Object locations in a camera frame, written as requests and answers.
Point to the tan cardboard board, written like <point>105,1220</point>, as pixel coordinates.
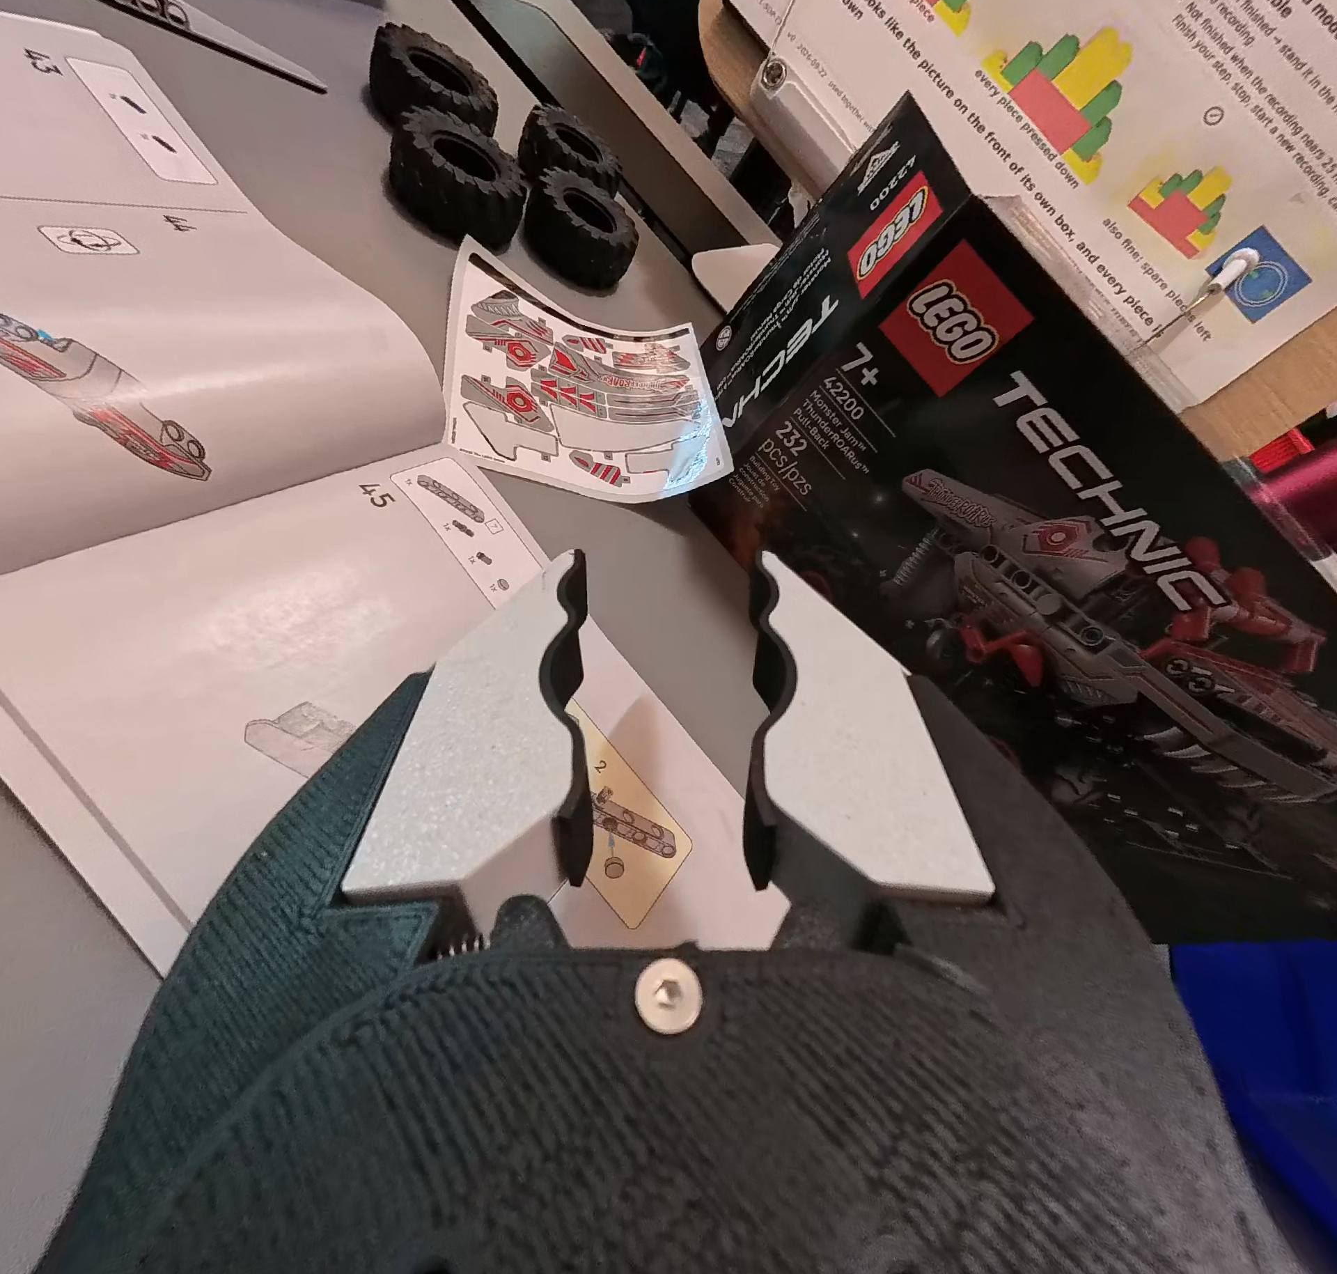
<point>1253,407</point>

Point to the grey desk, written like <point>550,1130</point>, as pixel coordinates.
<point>346,209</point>

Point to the white stand foot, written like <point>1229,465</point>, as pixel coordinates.
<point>731,277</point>

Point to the open instruction booklet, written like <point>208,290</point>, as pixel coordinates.
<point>210,616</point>

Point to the blue plastic bin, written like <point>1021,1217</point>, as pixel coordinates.
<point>1276,1086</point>

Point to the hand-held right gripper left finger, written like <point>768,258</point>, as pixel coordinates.
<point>470,773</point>

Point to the toy sticker sheet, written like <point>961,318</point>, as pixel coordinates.
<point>586,397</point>

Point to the dark flat screen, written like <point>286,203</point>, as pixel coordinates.
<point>544,31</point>

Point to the red object at corner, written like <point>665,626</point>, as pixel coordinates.
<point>1046,564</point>

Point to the long grey toy panel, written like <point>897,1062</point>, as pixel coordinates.
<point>157,9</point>

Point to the laminated printed instruction sheet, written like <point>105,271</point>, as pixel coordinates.
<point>1108,52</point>

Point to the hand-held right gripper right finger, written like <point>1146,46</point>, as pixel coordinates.
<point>868,773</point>

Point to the black rubber toy tire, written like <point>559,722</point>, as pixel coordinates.
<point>395,82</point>
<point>542,160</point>
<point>414,182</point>
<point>618,250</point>

